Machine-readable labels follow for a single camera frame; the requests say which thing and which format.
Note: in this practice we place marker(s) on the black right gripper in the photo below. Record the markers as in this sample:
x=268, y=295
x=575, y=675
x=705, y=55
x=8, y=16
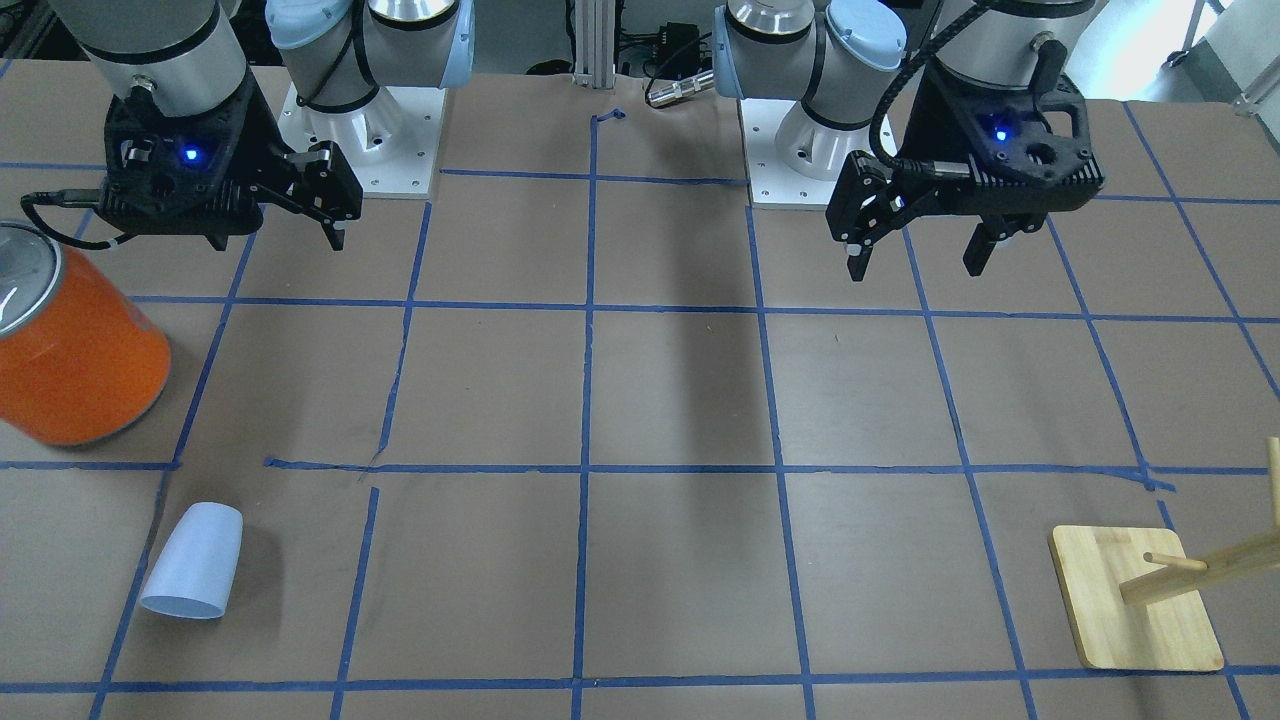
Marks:
x=256, y=138

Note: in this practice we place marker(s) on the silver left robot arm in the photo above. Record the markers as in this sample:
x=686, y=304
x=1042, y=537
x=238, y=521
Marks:
x=854, y=64

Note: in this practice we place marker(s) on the light blue plastic cup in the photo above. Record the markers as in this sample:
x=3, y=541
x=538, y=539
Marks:
x=194, y=574

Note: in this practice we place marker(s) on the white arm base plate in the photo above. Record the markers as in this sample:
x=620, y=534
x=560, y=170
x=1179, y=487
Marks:
x=793, y=162
x=392, y=143

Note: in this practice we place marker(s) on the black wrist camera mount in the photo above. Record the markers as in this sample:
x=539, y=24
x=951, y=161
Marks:
x=1024, y=153
x=177, y=175

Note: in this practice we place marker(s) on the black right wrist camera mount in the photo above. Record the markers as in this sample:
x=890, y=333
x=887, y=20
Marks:
x=177, y=175

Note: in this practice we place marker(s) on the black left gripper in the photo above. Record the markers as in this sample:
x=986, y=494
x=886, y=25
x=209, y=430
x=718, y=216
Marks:
x=926, y=133

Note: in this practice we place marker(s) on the aluminium frame post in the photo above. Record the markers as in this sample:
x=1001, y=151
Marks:
x=594, y=29

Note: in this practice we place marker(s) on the black power adapter box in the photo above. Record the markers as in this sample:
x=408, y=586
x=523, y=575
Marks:
x=678, y=51

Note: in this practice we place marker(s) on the orange cylindrical can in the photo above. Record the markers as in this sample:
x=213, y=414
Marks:
x=79, y=361

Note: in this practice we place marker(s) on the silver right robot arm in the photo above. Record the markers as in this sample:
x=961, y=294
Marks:
x=339, y=55

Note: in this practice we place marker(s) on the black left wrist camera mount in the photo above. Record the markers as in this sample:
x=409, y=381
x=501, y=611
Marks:
x=1024, y=153

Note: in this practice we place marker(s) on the wooden mug tree stand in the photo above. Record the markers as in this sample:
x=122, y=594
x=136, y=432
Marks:
x=1133, y=595

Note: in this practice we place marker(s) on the silver cable connector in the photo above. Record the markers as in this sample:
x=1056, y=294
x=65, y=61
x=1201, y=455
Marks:
x=680, y=90

